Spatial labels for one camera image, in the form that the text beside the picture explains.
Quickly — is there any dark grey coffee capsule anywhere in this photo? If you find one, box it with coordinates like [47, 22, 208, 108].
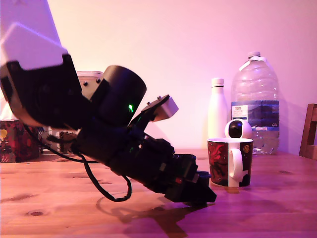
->
[197, 170, 211, 185]

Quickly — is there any white metal bottle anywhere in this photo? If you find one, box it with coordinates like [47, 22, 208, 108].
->
[208, 78, 228, 139]

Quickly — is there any white round lidded tub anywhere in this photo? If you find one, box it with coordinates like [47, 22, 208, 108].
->
[76, 70, 104, 86]

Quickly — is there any large clear water bottle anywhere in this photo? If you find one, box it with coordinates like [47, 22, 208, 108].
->
[230, 51, 280, 155]

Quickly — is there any red floral printed box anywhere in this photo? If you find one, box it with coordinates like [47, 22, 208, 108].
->
[0, 120, 40, 163]

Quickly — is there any red printed mug white handle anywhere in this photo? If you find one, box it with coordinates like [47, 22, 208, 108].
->
[207, 137, 254, 188]

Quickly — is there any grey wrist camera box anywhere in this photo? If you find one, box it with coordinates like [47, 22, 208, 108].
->
[142, 94, 179, 124]

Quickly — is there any black looping cable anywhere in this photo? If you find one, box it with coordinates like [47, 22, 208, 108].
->
[71, 145, 132, 202]
[23, 123, 100, 164]

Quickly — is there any small white round camera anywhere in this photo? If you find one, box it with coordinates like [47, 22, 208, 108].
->
[224, 119, 253, 140]

